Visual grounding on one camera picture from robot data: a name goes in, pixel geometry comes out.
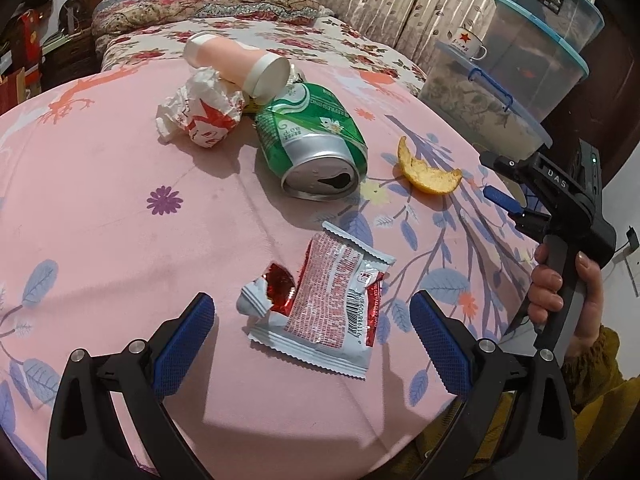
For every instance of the red silver snack wrapper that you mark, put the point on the red silver snack wrapper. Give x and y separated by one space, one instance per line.
328 316

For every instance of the floral quilt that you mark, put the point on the floral quilt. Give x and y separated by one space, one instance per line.
128 32

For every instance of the white enamel mug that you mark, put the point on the white enamel mug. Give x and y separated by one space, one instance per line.
468 44

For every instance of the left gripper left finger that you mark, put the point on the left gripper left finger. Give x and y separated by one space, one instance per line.
85 437

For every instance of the pink plastic cup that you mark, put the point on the pink plastic cup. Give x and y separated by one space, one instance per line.
261 74

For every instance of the cluttered metal shelf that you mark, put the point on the cluttered metal shelf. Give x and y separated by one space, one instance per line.
21 52

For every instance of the white red paper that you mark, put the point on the white red paper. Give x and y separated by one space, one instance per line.
205 110

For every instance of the clear storage bin blue lid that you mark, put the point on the clear storage bin blue lid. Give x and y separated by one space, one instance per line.
478 108

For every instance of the orange peel piece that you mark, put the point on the orange peel piece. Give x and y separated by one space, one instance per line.
425 178

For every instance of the top teal lid bin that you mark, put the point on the top teal lid bin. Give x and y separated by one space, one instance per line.
576 21

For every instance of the crushed green soda can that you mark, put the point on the crushed green soda can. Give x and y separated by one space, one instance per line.
311 143

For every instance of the stacked teal lid bin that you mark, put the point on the stacked teal lid bin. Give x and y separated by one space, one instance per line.
530 60

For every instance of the pink patterned bed sheet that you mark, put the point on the pink patterned bed sheet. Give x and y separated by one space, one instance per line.
106 233

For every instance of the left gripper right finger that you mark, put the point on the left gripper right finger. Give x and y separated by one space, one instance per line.
514 421

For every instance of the right hand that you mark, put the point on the right hand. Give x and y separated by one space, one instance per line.
544 298

